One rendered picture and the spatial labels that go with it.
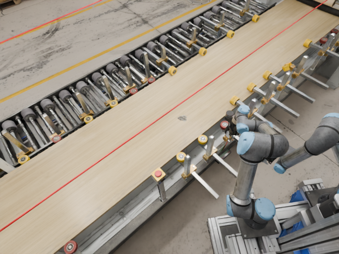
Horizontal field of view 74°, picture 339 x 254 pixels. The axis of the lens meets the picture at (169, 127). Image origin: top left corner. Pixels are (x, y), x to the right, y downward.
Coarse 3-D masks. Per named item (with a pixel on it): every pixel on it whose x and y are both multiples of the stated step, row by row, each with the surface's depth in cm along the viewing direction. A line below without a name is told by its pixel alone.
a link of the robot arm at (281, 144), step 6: (258, 120) 146; (258, 126) 142; (264, 126) 134; (270, 126) 133; (264, 132) 128; (270, 132) 122; (276, 132) 122; (276, 138) 106; (282, 138) 107; (276, 144) 104; (282, 144) 105; (288, 144) 108; (276, 150) 104; (282, 150) 105; (276, 156) 106
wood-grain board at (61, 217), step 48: (240, 48) 258; (288, 48) 254; (144, 96) 222; (192, 96) 219; (240, 96) 217; (96, 144) 193; (144, 144) 191; (0, 192) 173; (48, 192) 171; (96, 192) 169; (0, 240) 153; (48, 240) 152
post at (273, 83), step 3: (273, 81) 188; (270, 84) 191; (273, 84) 188; (270, 87) 193; (273, 87) 191; (267, 90) 197; (270, 90) 195; (267, 93) 199; (270, 93) 197; (267, 96) 201; (267, 99) 203; (261, 105) 213; (264, 105) 210; (261, 108) 216; (258, 111) 221; (261, 111) 218
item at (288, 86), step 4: (272, 76) 222; (272, 80) 223; (276, 80) 219; (280, 80) 218; (288, 84) 215; (288, 88) 214; (292, 88) 212; (296, 92) 210; (300, 92) 209; (300, 96) 209; (304, 96) 206; (308, 96) 205; (308, 100) 205; (312, 100) 203
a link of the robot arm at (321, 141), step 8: (320, 128) 117; (328, 128) 115; (312, 136) 119; (320, 136) 115; (328, 136) 113; (336, 136) 113; (304, 144) 124; (312, 144) 118; (320, 144) 115; (328, 144) 114; (296, 152) 132; (304, 152) 125; (312, 152) 120; (320, 152) 118; (280, 160) 147; (288, 160) 139; (296, 160) 134; (280, 168) 146
